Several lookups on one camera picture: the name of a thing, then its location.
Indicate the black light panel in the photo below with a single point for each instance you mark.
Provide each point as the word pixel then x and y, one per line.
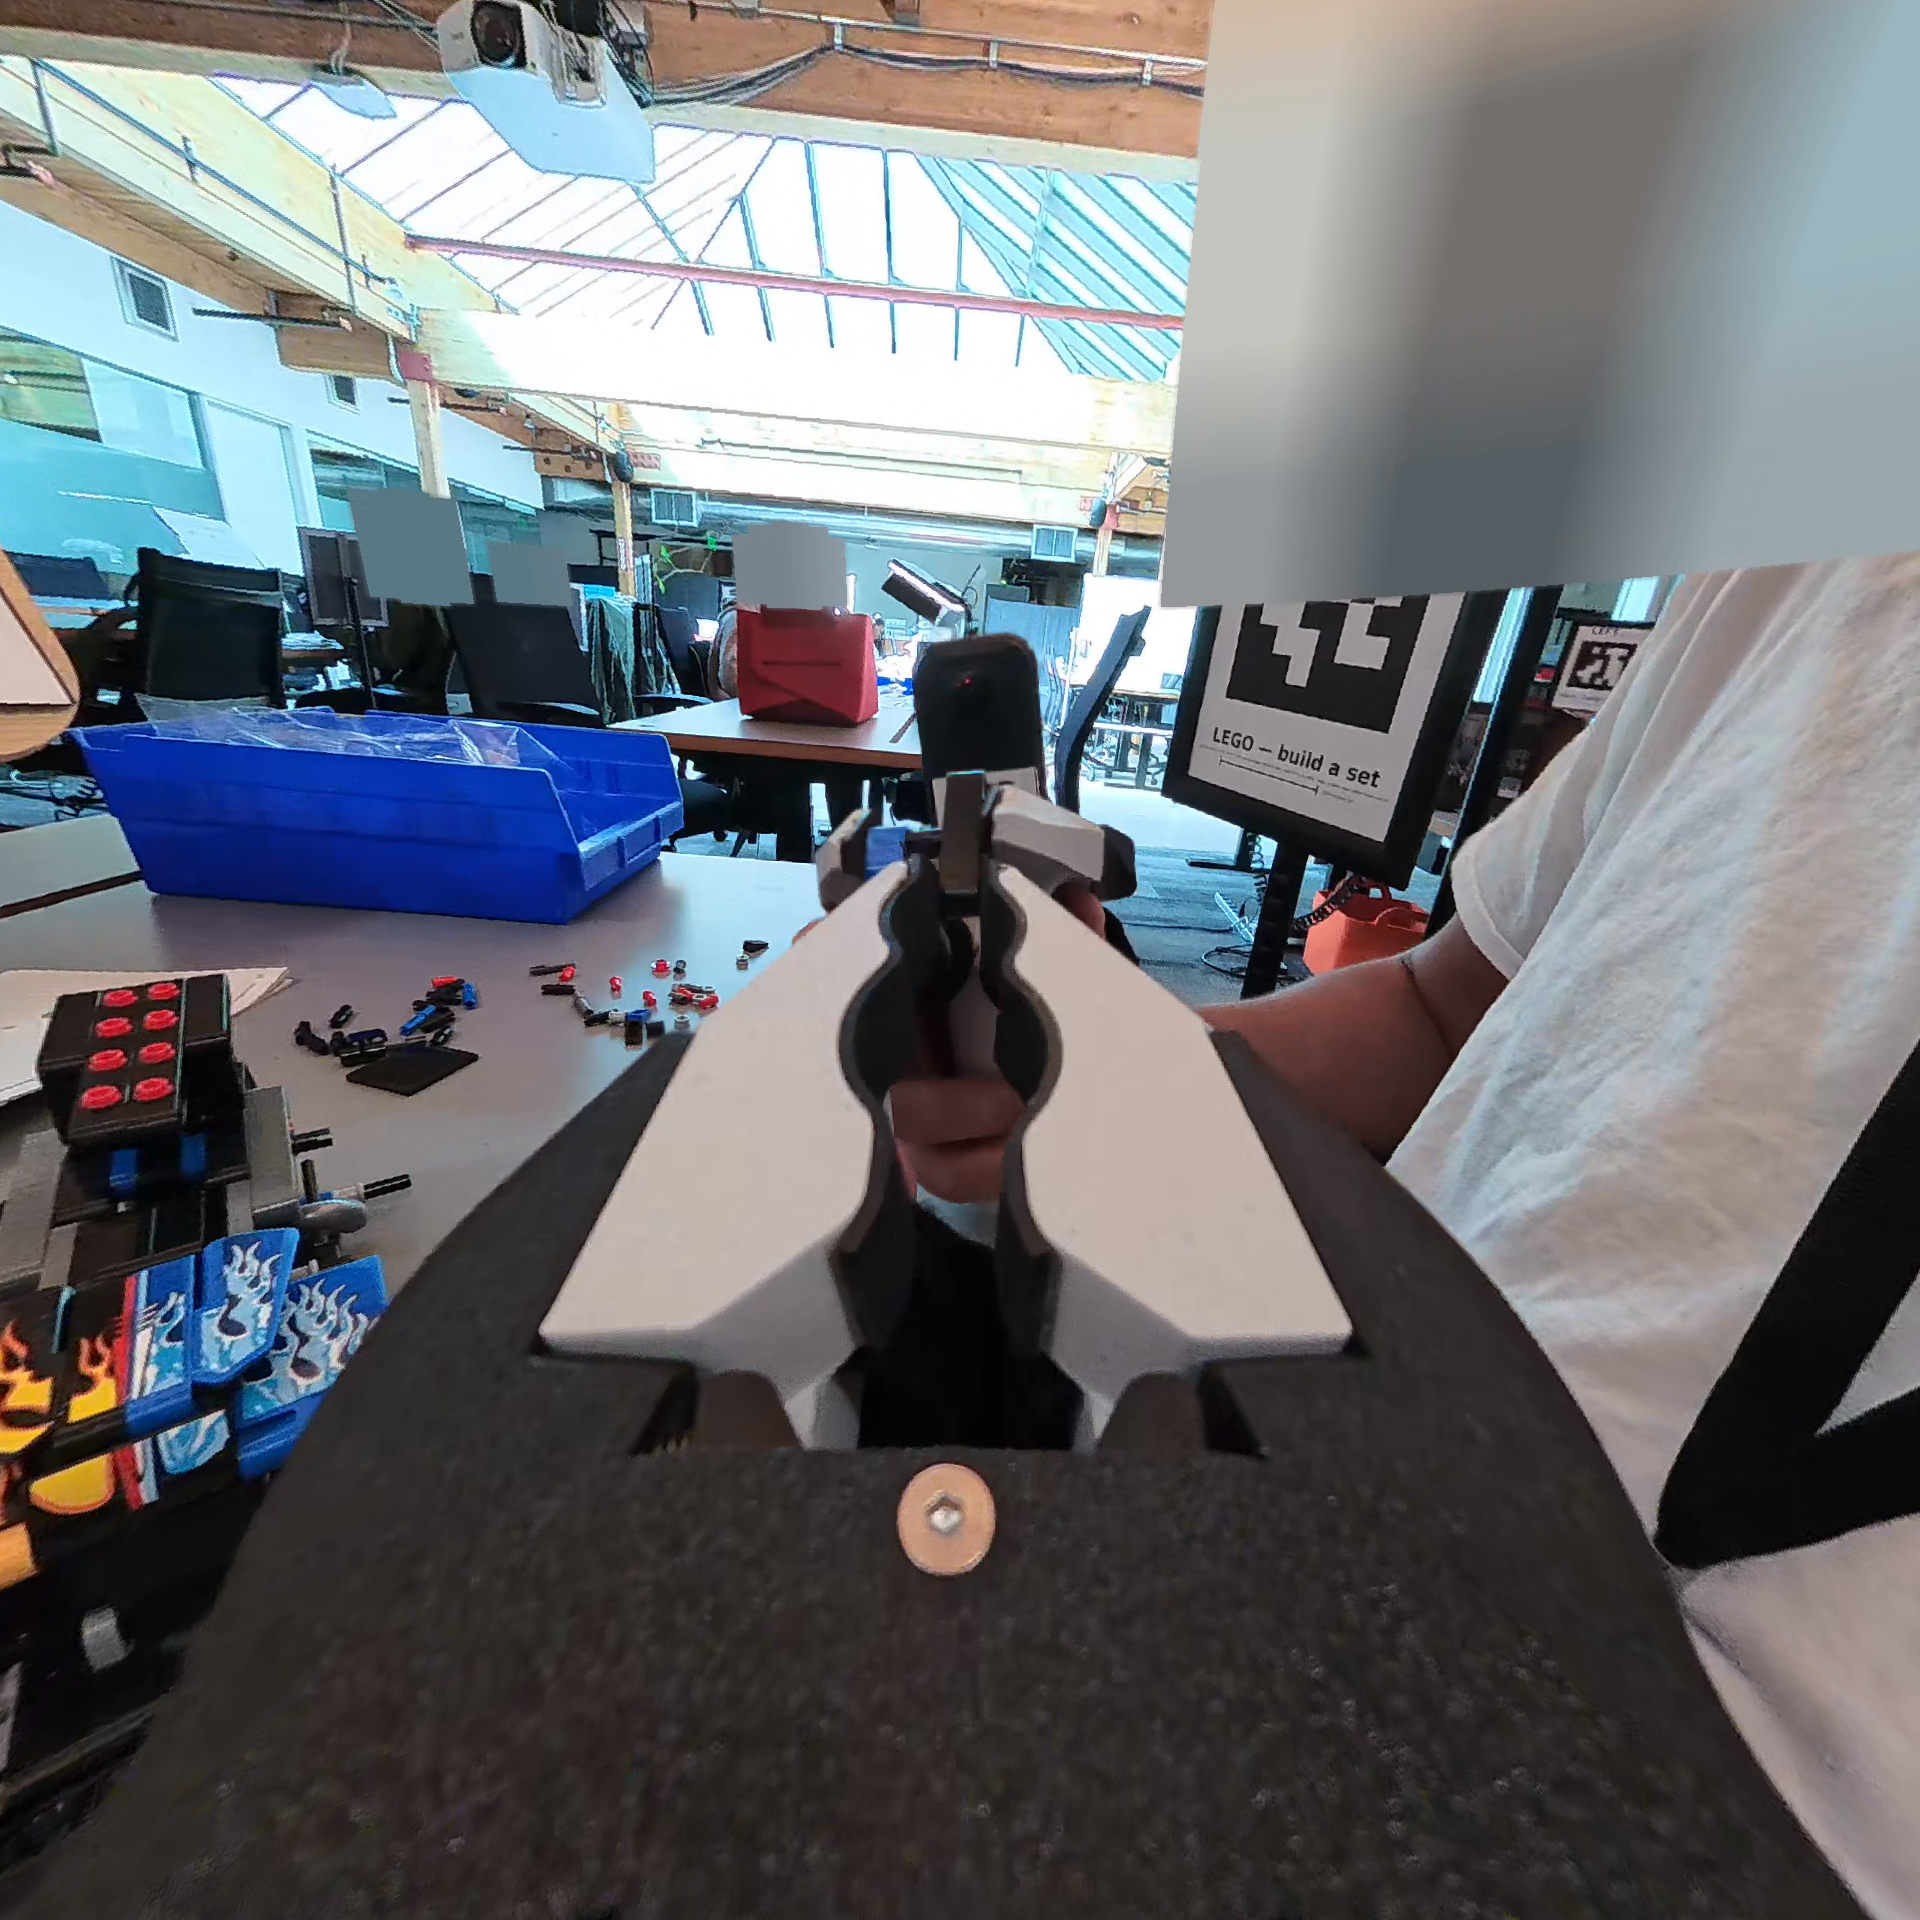
pixel 921 588

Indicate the white paper sheet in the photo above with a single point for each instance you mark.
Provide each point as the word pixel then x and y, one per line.
pixel 255 989

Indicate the black high-back office chair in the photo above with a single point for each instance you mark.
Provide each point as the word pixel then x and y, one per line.
pixel 210 629
pixel 524 660

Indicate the orange bucket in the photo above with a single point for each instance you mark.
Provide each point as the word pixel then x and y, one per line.
pixel 1357 930

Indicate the lego vehicle with flame panels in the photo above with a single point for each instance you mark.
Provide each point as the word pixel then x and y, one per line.
pixel 135 1079

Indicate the black framed tag sign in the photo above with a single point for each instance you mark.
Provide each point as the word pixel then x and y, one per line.
pixel 1304 779

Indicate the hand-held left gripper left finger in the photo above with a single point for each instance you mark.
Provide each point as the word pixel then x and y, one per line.
pixel 720 1170

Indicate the person's right hand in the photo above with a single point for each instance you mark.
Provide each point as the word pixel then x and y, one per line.
pixel 958 1139

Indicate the red tote bag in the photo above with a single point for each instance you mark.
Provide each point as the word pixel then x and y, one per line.
pixel 806 668

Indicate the black office chair with armrests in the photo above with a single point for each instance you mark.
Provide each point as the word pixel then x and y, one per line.
pixel 1103 704

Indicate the clear plastic bag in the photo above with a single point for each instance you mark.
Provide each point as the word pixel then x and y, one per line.
pixel 360 735

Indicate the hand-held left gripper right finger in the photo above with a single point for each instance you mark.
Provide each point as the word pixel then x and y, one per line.
pixel 1171 1170

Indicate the scattered small lego pieces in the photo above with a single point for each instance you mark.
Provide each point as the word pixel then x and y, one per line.
pixel 646 997

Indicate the dark green jacket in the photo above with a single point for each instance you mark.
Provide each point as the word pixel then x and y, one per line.
pixel 607 660

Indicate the black flat lego plate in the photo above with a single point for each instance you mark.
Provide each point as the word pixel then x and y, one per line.
pixel 412 1068

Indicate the blue plastic bin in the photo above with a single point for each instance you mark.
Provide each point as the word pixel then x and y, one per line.
pixel 376 838

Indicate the wooden background table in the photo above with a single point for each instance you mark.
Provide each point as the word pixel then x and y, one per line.
pixel 779 743

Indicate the small tag sign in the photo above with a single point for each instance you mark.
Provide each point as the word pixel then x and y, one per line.
pixel 1601 665

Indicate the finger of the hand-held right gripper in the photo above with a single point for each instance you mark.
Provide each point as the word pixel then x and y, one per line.
pixel 1043 838
pixel 855 854

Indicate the white ceiling projector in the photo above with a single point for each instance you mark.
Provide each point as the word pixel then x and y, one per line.
pixel 546 88

